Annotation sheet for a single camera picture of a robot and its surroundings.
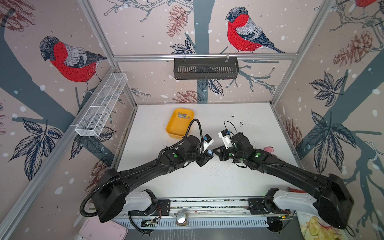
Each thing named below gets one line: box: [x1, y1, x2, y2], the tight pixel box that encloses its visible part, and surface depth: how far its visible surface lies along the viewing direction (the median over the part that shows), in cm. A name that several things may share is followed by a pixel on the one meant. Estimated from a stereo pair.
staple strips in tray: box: [178, 112, 190, 120], surface depth 116 cm
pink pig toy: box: [263, 146, 275, 153], surface depth 94 cm
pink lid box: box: [79, 216, 128, 240], surface depth 67 cm
